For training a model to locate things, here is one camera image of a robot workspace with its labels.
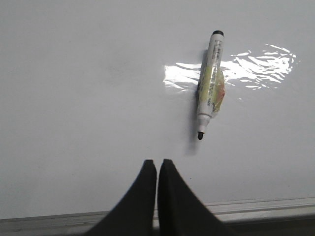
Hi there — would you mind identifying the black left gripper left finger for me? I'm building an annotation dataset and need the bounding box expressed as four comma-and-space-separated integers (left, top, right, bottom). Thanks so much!
84, 159, 157, 236

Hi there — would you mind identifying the white black-tipped whiteboard marker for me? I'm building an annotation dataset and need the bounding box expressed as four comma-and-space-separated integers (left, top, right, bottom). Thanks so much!
197, 30, 225, 140

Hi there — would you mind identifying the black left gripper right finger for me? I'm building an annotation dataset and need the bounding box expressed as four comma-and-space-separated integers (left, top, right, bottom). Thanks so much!
157, 159, 237, 236

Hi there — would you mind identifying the white whiteboard with aluminium frame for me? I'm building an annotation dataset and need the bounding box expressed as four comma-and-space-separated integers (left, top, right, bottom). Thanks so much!
0, 0, 315, 220

